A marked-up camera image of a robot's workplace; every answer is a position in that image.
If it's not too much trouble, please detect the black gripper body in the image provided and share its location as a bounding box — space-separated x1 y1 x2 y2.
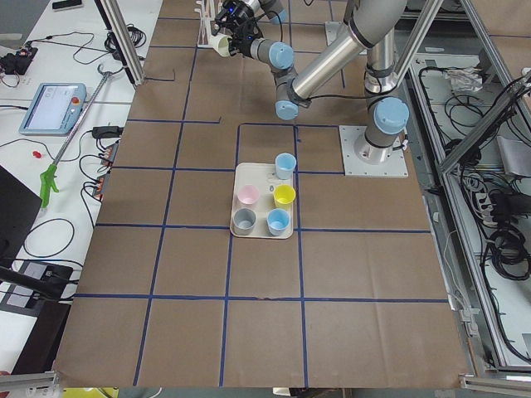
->
214 0 261 56

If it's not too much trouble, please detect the white ikea cup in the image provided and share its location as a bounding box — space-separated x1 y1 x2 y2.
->
209 33 231 57

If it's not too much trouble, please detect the light blue cup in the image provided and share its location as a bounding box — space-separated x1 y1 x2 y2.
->
275 153 297 180
266 208 290 236

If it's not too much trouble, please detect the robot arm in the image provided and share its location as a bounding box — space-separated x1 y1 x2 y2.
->
212 0 294 70
274 1 410 165

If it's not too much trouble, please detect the pink cup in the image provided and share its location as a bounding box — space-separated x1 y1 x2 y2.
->
236 184 261 208

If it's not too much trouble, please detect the yellow cup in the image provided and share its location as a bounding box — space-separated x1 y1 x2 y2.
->
273 184 296 211

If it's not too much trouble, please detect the grey cup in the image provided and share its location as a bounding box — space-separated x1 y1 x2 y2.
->
232 208 256 236

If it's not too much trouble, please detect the black power adapter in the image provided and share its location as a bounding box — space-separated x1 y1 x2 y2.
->
91 125 124 139

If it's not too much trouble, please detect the cream serving tray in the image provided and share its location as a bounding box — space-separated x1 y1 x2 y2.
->
231 163 295 240

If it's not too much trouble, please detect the blue teach pendant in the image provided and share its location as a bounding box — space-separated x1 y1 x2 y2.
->
19 83 86 136

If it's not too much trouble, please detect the black monitor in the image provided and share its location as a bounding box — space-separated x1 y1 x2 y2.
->
0 167 41 268

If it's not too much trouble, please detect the white wire cup rack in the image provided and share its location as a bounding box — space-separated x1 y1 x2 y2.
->
194 0 225 48

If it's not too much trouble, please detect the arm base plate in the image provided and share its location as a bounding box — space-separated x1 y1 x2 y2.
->
323 22 355 56
339 125 408 178

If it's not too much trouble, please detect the aluminium frame post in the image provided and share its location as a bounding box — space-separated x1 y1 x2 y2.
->
95 0 145 86

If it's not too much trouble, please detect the green handled reacher grabber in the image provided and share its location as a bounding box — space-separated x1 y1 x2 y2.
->
40 65 124 209

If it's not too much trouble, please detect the coiled black cable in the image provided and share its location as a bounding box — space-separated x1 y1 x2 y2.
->
22 217 76 259

